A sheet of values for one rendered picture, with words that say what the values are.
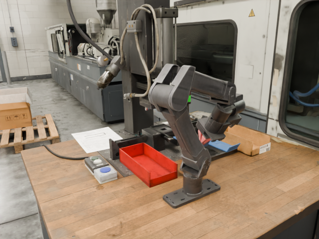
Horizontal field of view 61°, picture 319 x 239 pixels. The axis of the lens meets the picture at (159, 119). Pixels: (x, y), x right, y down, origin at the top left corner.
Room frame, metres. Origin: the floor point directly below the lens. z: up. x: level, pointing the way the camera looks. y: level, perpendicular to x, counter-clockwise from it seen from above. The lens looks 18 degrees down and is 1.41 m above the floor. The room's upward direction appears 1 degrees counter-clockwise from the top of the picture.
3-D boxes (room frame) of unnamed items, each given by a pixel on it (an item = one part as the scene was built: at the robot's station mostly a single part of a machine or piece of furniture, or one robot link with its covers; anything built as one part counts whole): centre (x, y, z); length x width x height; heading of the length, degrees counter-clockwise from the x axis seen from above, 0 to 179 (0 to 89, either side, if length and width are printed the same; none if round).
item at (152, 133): (1.20, -0.03, 0.98); 0.20 x 0.10 x 0.01; 122
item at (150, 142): (1.20, -0.03, 0.94); 0.20 x 0.10 x 0.07; 122
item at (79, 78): (6.74, 1.80, 0.49); 5.51 x 1.02 x 0.97; 29
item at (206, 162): (0.79, -0.11, 1.00); 0.09 x 0.06 x 0.06; 42
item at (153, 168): (0.96, 0.05, 0.93); 0.25 x 0.12 x 0.06; 32
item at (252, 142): (1.19, -0.38, 0.93); 0.25 x 0.13 x 0.08; 32
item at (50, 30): (7.85, 2.42, 1.24); 2.95 x 0.98 x 0.90; 29
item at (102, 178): (0.90, 0.21, 0.90); 0.07 x 0.07 x 0.06; 32
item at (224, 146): (1.13, -0.28, 0.93); 0.15 x 0.07 x 0.03; 36
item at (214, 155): (1.12, -0.23, 0.91); 0.17 x 0.16 x 0.02; 122
